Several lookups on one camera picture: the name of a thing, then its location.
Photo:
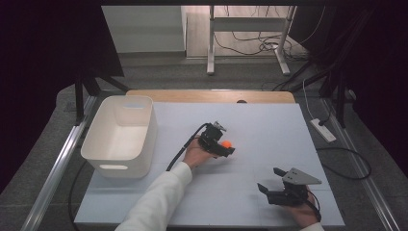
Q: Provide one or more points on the black tripod stand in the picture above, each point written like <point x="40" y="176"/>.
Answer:
<point x="340" y="102"/>
<point x="78" y="102"/>

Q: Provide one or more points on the metal floor rail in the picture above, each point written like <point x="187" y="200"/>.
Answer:
<point x="362" y="173"/>
<point x="54" y="173"/>

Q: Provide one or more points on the white power strip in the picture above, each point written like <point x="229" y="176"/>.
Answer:
<point x="323" y="130"/>

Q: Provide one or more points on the white metal stand frame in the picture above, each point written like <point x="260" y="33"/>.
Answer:
<point x="247" y="24"/>

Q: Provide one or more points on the person's right hand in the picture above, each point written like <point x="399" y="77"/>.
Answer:
<point x="303" y="215"/>

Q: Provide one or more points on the black table grommet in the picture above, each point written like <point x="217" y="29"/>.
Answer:
<point x="241" y="101"/>

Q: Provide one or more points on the pale blue board mat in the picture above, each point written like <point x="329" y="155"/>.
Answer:
<point x="256" y="128"/>

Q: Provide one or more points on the white plastic bin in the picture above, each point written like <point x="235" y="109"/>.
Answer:
<point x="120" y="141"/>

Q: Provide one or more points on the person's left hand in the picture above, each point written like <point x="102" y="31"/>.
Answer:
<point x="195" y="157"/>

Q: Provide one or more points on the white cabinet panel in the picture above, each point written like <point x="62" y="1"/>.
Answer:
<point x="144" y="29"/>

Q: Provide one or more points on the plain orange ball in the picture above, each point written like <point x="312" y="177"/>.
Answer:
<point x="227" y="143"/>

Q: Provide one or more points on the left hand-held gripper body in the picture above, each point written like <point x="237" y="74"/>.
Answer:
<point x="210" y="138"/>

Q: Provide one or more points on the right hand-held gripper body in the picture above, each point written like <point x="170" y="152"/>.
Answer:
<point x="288" y="195"/>

